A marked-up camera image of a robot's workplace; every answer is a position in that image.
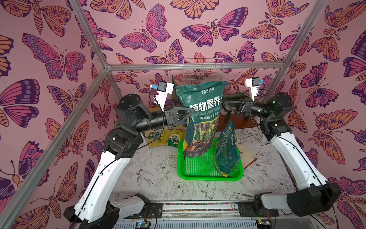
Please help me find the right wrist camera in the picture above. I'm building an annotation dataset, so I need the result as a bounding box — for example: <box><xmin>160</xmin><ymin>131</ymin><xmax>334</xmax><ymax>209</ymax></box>
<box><xmin>246</xmin><ymin>77</ymin><xmax>263</xmax><ymax>101</ymax></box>

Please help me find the small green seed packet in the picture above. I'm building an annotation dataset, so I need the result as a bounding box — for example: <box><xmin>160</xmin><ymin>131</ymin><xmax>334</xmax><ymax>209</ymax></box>
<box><xmin>147</xmin><ymin>131</ymin><xmax>166</xmax><ymax>143</ymax></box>

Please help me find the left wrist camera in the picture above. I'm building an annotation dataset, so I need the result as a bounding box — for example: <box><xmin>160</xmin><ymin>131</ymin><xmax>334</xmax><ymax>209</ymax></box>
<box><xmin>150</xmin><ymin>81</ymin><xmax>174</xmax><ymax>111</ymax></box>

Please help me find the green fertilizer bag plant picture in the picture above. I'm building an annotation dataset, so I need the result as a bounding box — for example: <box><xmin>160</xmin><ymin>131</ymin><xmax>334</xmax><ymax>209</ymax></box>
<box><xmin>214</xmin><ymin>121</ymin><xmax>240</xmax><ymax>177</ymax></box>

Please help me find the dark green fertilizer bag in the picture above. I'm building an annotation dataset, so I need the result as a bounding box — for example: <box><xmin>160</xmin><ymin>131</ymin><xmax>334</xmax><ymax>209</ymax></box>
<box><xmin>175</xmin><ymin>81</ymin><xmax>227</xmax><ymax>158</ymax></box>

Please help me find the small yellow fertilizer packet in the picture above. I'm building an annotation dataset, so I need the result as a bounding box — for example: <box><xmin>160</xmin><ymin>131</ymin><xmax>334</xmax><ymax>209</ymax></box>
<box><xmin>166</xmin><ymin>128</ymin><xmax>186</xmax><ymax>148</ymax></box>

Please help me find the brown wooden plant stand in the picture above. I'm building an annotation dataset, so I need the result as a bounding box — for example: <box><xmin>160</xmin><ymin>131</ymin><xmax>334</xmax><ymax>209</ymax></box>
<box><xmin>221</xmin><ymin>97</ymin><xmax>258</xmax><ymax>129</ymax></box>

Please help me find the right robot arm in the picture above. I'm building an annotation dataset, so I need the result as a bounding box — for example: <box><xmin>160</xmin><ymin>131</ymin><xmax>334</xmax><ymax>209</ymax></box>
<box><xmin>224</xmin><ymin>92</ymin><xmax>341</xmax><ymax>217</ymax></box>

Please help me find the aluminium frame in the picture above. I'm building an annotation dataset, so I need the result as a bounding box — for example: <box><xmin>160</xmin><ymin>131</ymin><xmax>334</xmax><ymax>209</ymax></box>
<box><xmin>0</xmin><ymin>0</ymin><xmax>329</xmax><ymax>229</ymax></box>

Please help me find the white wood shelf rack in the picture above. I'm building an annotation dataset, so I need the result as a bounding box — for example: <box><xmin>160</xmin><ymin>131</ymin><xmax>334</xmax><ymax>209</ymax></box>
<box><xmin>142</xmin><ymin>108</ymin><xmax>188</xmax><ymax>148</ymax></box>

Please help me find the white wire basket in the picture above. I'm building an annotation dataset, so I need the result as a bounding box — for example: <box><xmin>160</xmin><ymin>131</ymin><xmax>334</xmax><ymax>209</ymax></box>
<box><xmin>182</xmin><ymin>62</ymin><xmax>227</xmax><ymax>85</ymax></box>

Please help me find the green plastic basket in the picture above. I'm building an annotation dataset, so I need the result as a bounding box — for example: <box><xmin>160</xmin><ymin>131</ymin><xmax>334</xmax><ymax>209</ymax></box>
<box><xmin>177</xmin><ymin>138</ymin><xmax>244</xmax><ymax>182</ymax></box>

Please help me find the succulent in white pot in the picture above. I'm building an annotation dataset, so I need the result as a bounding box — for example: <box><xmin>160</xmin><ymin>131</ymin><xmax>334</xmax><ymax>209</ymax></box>
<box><xmin>224</xmin><ymin>92</ymin><xmax>249</xmax><ymax>100</ymax></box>

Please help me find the cream work glove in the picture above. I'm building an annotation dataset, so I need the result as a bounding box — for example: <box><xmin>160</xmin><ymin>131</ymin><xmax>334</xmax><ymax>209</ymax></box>
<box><xmin>237</xmin><ymin>143</ymin><xmax>258</xmax><ymax>169</ymax></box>

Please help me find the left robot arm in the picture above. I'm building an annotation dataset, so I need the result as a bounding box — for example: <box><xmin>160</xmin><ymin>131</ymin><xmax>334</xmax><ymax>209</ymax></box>
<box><xmin>63</xmin><ymin>94</ymin><xmax>195</xmax><ymax>229</ymax></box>

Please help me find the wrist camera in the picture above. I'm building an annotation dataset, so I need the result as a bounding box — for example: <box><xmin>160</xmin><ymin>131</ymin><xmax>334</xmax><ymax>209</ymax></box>
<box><xmin>246</xmin><ymin>77</ymin><xmax>263</xmax><ymax>101</ymax></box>
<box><xmin>150</xmin><ymin>81</ymin><xmax>174</xmax><ymax>111</ymax></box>

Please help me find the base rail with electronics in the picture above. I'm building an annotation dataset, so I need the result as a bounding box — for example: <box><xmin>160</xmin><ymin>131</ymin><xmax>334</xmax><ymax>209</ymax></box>
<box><xmin>114</xmin><ymin>200</ymin><xmax>327</xmax><ymax>229</ymax></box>

